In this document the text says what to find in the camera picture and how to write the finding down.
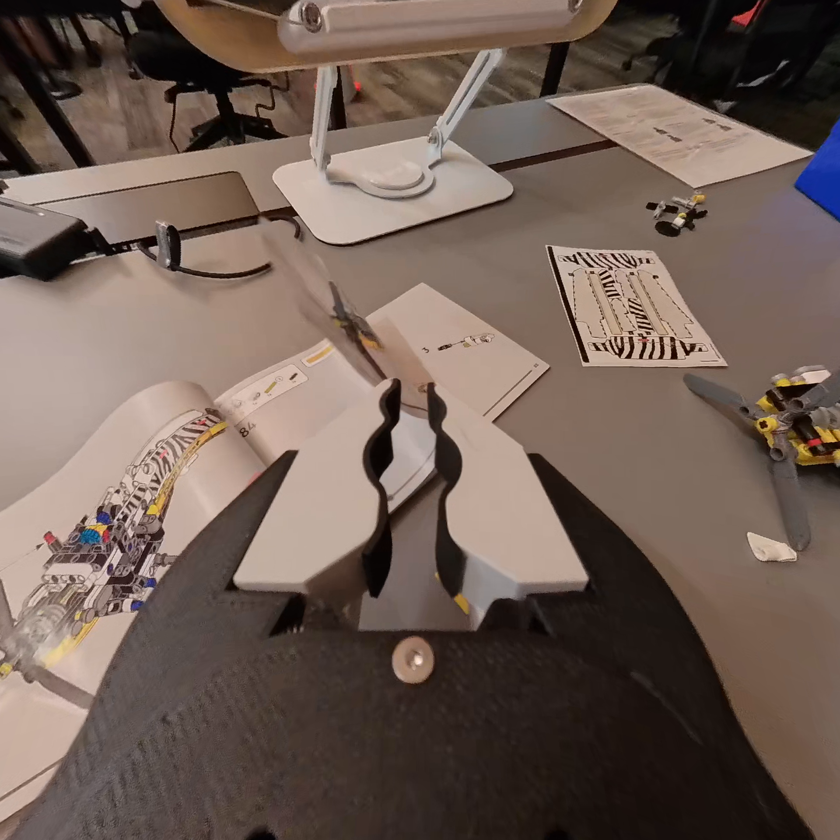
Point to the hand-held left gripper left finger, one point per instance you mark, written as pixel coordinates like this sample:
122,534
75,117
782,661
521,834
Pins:
308,512

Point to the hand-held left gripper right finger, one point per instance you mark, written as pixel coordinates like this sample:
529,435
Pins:
512,518

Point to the lego instruction booklet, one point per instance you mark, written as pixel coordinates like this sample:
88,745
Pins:
131,459

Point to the lego plane model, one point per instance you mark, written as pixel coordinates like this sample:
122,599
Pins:
797,426

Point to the pile of small lego pieces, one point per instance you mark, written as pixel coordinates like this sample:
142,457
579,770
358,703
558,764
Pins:
686,220

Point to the zebra striped sticker sheet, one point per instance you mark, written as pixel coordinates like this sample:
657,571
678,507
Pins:
630,308

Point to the white adjustable stand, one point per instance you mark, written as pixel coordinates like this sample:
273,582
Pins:
394,190

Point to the black power adapter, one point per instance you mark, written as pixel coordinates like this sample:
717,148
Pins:
33,236

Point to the white printed paper sheet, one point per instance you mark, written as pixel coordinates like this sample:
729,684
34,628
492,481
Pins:
676,131

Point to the black office chair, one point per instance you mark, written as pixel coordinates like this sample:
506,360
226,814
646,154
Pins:
197,59
787,65

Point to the blue storage bin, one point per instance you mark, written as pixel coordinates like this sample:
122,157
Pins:
823,170

